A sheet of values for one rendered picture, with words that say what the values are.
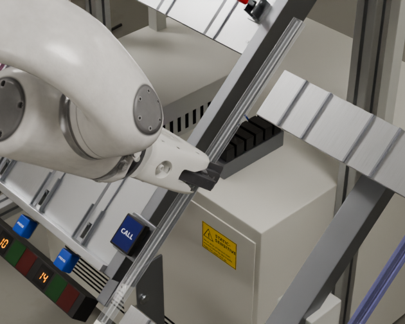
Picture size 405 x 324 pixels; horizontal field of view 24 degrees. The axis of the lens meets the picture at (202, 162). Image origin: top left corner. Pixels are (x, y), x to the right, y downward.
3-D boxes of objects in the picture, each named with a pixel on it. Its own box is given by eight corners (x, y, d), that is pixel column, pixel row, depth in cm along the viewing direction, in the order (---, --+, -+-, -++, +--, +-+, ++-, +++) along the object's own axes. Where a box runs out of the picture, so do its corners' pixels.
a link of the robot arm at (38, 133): (136, 91, 93) (67, 104, 99) (44, 54, 83) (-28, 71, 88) (134, 173, 92) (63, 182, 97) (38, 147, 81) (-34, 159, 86)
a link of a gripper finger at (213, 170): (206, 165, 104) (239, 176, 109) (187, 153, 106) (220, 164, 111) (193, 191, 104) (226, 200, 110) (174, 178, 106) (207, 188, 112)
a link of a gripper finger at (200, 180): (217, 186, 100) (214, 177, 106) (152, 154, 99) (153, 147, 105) (212, 196, 100) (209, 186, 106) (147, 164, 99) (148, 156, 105)
